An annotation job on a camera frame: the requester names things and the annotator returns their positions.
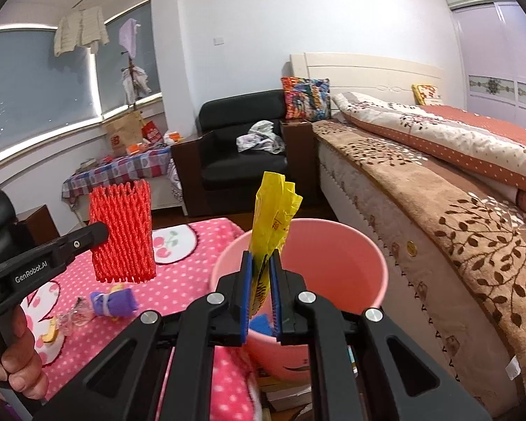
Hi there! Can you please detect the banana peel piece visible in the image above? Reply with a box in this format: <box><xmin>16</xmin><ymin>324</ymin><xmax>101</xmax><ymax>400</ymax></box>
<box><xmin>109</xmin><ymin>283</ymin><xmax>125</xmax><ymax>294</ymax></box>
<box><xmin>40</xmin><ymin>318</ymin><xmax>59</xmax><ymax>344</ymax></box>

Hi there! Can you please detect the purple wrapper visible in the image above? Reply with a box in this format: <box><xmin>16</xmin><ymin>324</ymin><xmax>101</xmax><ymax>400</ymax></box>
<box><xmin>90</xmin><ymin>288</ymin><xmax>139</xmax><ymax>318</ymax></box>

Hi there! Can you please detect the crinkled clear snack wrapper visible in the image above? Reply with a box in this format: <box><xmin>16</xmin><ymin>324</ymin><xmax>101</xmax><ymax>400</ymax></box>
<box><xmin>57</xmin><ymin>296</ymin><xmax>95</xmax><ymax>328</ymax></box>

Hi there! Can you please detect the red foam fruit net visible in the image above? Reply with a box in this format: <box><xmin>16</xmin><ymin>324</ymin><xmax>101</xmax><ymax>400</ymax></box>
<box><xmin>89</xmin><ymin>180</ymin><xmax>156</xmax><ymax>283</ymax></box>

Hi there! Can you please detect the yellow snack wrapper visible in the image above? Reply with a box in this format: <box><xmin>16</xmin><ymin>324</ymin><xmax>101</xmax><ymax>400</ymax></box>
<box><xmin>248</xmin><ymin>171</ymin><xmax>303</xmax><ymax>318</ymax></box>

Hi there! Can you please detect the blue foam fruit net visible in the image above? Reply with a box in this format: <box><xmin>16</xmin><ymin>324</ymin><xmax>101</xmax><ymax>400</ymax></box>
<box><xmin>249</xmin><ymin>314</ymin><xmax>275</xmax><ymax>336</ymax></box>

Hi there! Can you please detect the person's left hand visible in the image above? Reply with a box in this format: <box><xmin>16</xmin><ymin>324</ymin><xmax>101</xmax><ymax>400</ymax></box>
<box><xmin>0</xmin><ymin>306</ymin><xmax>48</xmax><ymax>400</ymax></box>

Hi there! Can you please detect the black armchair left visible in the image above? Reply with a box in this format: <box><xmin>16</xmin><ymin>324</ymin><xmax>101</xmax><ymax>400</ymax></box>
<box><xmin>0</xmin><ymin>190</ymin><xmax>27</xmax><ymax>264</ymax></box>

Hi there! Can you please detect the brown wooden side cabinet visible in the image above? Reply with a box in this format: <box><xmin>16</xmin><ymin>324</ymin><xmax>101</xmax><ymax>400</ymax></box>
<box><xmin>17</xmin><ymin>204</ymin><xmax>60</xmax><ymax>246</ymax></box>

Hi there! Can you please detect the pink polka dot blanket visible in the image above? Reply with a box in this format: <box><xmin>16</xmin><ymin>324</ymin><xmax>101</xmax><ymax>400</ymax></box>
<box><xmin>21</xmin><ymin>218</ymin><xmax>262</xmax><ymax>420</ymax></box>

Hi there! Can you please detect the pink plastic bucket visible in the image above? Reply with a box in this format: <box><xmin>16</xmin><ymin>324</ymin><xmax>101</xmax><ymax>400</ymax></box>
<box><xmin>210</xmin><ymin>218</ymin><xmax>390</xmax><ymax>384</ymax></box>

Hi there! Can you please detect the white mattress side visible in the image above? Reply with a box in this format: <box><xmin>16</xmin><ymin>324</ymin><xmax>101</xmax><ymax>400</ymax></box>
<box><xmin>318</xmin><ymin>142</ymin><xmax>522</xmax><ymax>417</ymax></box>

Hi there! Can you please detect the white side table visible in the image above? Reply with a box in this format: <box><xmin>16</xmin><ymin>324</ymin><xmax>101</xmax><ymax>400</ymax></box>
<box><xmin>72</xmin><ymin>176</ymin><xmax>188</xmax><ymax>222</ymax></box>

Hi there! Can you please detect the brown leaf pattern blanket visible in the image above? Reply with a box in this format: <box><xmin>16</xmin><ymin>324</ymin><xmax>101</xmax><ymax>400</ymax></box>
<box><xmin>312</xmin><ymin>121</ymin><xmax>526</xmax><ymax>390</ymax></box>

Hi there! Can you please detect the plaid tablecloth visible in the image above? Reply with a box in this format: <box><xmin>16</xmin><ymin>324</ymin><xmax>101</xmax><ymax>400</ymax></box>
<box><xmin>61</xmin><ymin>146</ymin><xmax>171</xmax><ymax>203</ymax></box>

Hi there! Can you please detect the black armchair by bed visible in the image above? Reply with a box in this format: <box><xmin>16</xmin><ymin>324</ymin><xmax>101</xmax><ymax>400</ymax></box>
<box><xmin>171</xmin><ymin>89</ymin><xmax>318</xmax><ymax>217</ymax></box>

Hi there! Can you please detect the brown paper bag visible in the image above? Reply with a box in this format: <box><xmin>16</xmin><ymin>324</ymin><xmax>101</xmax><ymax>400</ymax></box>
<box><xmin>104</xmin><ymin>111</ymin><xmax>144</xmax><ymax>157</ymax></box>

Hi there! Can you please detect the red gift bag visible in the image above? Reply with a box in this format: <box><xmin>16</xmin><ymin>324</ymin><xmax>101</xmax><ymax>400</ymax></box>
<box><xmin>141</xmin><ymin>121</ymin><xmax>163</xmax><ymax>145</ymax></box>

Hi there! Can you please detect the crumpled white cloth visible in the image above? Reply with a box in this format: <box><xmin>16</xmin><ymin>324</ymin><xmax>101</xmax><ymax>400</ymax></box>
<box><xmin>236</xmin><ymin>120</ymin><xmax>286</xmax><ymax>155</ymax></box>

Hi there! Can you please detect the floral white orange quilt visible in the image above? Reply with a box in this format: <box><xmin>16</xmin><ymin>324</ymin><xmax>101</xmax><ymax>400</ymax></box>
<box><xmin>332</xmin><ymin>92</ymin><xmax>526</xmax><ymax>192</ymax></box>

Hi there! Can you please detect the coat stand with clothes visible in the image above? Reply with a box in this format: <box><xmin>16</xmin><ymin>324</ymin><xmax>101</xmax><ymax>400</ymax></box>
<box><xmin>121</xmin><ymin>52</ymin><xmax>152</xmax><ymax>108</ymax></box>

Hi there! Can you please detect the colourful patterned cushion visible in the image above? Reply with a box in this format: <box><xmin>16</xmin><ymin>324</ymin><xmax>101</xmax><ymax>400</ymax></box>
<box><xmin>281</xmin><ymin>77</ymin><xmax>331</xmax><ymax>122</ymax></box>

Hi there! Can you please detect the yellow patterned pillow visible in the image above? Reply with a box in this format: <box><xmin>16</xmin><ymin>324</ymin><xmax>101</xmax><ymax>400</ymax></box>
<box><xmin>411</xmin><ymin>84</ymin><xmax>444</xmax><ymax>106</ymax></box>

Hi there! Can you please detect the hanging white jacket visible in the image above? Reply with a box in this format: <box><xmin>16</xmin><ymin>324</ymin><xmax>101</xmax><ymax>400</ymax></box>
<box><xmin>53</xmin><ymin>7</ymin><xmax>110</xmax><ymax>57</ymax></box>

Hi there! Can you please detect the white bed headboard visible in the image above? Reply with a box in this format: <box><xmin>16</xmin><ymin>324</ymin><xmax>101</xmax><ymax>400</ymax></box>
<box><xmin>290</xmin><ymin>52</ymin><xmax>444</xmax><ymax>105</ymax></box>

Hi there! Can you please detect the hanging lilac cloth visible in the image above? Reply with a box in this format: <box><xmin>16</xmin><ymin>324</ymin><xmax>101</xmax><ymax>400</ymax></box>
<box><xmin>119</xmin><ymin>18</ymin><xmax>140</xmax><ymax>59</ymax></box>

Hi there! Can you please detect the lilac sliding wardrobe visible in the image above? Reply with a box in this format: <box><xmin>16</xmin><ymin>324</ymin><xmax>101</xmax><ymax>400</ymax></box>
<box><xmin>453</xmin><ymin>2</ymin><xmax>526</xmax><ymax>129</ymax></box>

